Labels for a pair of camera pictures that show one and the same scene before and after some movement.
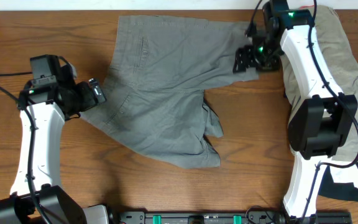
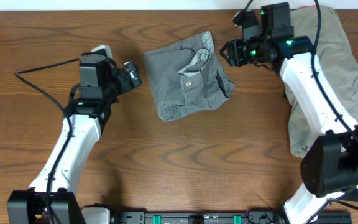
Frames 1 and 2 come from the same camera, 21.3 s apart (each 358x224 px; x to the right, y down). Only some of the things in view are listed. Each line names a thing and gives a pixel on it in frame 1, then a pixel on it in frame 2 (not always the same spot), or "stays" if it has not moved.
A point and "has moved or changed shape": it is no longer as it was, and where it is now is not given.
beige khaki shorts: x=348 y=74 stays
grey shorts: x=155 y=87 has moved or changed shape
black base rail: x=228 y=217 stays
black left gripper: x=91 y=100 -> x=125 y=85
